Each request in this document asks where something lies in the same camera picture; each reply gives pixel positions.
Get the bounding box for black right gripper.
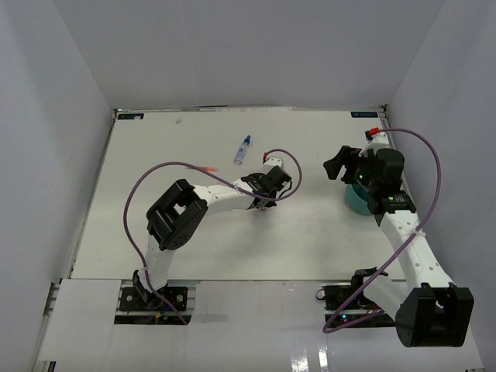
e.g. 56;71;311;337
323;146;379;192

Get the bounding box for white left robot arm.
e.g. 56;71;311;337
136;157;350;309

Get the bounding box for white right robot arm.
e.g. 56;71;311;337
324;146;474;347

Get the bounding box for teal round organizer container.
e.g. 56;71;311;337
344;184;371;215

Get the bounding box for clear blue spray bottle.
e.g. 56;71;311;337
233;136;251;165

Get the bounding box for black XDOF label right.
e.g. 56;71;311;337
350;111;378;119

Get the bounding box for black xdof label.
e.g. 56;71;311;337
350;111;378;119
117;113;144;120

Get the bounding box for brown orange highlighter pen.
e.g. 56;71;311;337
186;165;218;173

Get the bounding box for black XDOF label left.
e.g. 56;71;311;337
117;113;144;120

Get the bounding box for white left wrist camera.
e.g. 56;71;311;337
262;153;284;172

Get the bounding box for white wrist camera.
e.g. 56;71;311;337
359;127;390;157
262;153;284;172

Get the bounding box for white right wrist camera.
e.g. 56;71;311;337
359;127;390;157

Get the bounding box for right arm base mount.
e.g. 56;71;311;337
315;266;392;326

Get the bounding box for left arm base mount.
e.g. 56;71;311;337
114;271;195;326

